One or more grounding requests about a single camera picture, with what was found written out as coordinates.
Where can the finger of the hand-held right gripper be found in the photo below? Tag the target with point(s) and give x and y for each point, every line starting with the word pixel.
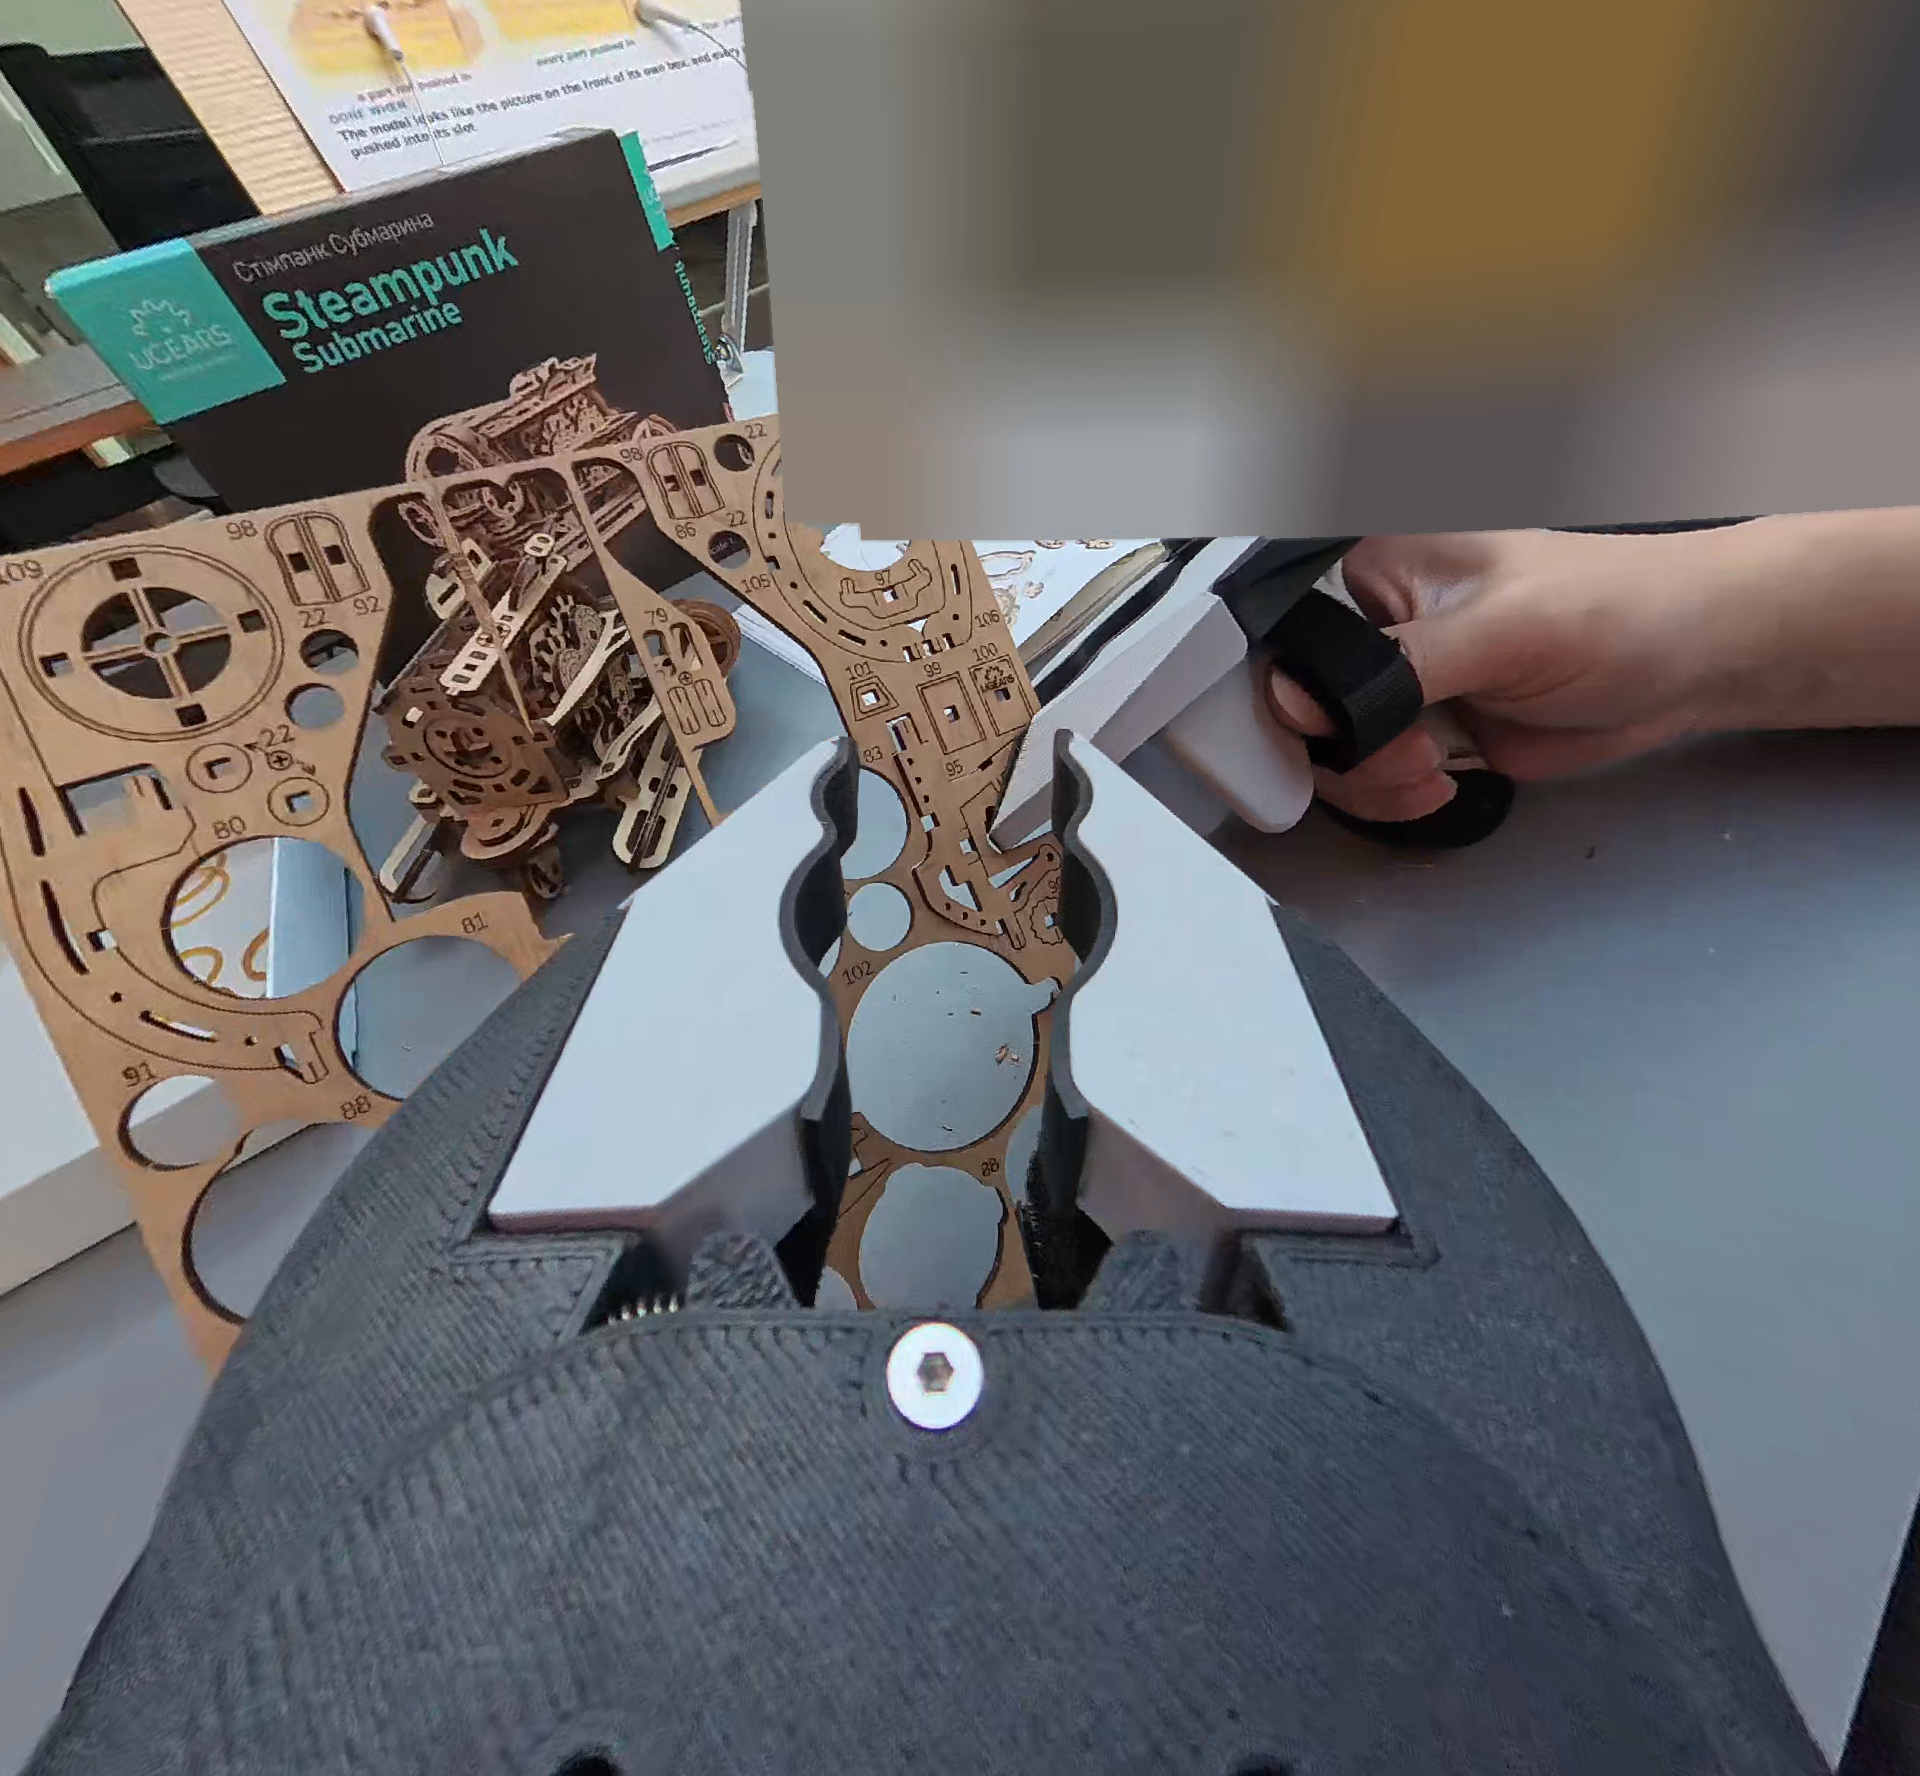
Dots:
pixel 1155 674

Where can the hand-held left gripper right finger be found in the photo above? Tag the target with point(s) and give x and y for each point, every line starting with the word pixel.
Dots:
pixel 1216 1055

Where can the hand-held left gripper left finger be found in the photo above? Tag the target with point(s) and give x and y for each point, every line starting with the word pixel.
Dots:
pixel 676 1043

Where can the laser-cut wooden parts sheet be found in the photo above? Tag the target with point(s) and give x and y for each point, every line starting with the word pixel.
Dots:
pixel 223 827

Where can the assembled wooden submarine model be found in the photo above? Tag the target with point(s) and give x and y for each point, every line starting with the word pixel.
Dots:
pixel 480 743

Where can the dark model kit box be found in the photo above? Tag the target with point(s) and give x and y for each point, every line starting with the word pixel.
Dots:
pixel 376 352

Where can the person's right hand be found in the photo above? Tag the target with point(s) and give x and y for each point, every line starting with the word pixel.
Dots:
pixel 1515 638

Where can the open instruction booklet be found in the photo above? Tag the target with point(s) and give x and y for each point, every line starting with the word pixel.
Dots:
pixel 1093 568

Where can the instruction poster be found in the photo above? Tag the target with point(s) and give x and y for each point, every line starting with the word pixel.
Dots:
pixel 493 81

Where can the wooden poster board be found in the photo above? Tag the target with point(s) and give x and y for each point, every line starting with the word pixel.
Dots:
pixel 180 38

